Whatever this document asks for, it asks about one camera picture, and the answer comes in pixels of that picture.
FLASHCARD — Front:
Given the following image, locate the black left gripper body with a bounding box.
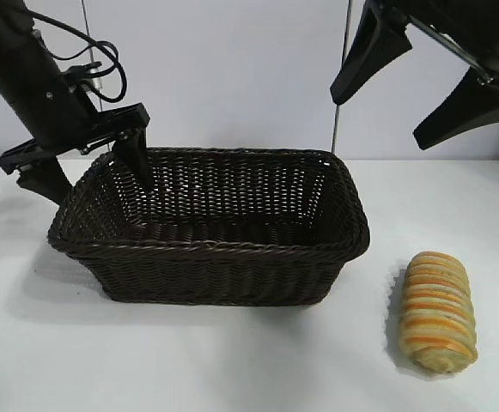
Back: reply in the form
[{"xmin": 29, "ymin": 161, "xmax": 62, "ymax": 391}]
[{"xmin": 0, "ymin": 49, "xmax": 152, "ymax": 175}]

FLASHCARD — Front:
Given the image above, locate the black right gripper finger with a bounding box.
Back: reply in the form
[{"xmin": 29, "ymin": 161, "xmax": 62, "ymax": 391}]
[
  {"xmin": 412, "ymin": 70, "xmax": 499, "ymax": 151},
  {"xmin": 330, "ymin": 3, "xmax": 413, "ymax": 106}
]

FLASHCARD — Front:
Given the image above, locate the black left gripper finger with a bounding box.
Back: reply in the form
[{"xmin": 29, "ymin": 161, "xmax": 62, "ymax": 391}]
[
  {"xmin": 111, "ymin": 125, "xmax": 154, "ymax": 191},
  {"xmin": 15, "ymin": 156, "xmax": 76, "ymax": 205}
]

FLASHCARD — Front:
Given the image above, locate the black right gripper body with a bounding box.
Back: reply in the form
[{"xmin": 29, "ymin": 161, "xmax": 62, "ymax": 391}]
[{"xmin": 362, "ymin": 0, "xmax": 499, "ymax": 106}]

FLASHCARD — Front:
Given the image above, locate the dark brown wicker basket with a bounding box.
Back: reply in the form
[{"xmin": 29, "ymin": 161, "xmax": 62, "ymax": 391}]
[{"xmin": 46, "ymin": 147, "xmax": 370, "ymax": 308}]

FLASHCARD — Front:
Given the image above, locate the long striped bread loaf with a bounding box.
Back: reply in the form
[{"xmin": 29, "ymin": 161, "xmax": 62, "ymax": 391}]
[{"xmin": 397, "ymin": 251, "xmax": 479, "ymax": 376}]

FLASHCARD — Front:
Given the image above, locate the thin dark backdrop rod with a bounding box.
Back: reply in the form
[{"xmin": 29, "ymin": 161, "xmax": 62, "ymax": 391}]
[
  {"xmin": 330, "ymin": 0, "xmax": 354, "ymax": 154},
  {"xmin": 81, "ymin": 0, "xmax": 113, "ymax": 151}
]

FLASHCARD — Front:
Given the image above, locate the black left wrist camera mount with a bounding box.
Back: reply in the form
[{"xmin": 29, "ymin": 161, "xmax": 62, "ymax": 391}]
[{"xmin": 58, "ymin": 62, "xmax": 105, "ymax": 113}]

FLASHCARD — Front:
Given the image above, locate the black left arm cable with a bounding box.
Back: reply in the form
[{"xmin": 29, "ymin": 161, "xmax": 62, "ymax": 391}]
[{"xmin": 28, "ymin": 9, "xmax": 129, "ymax": 105}]

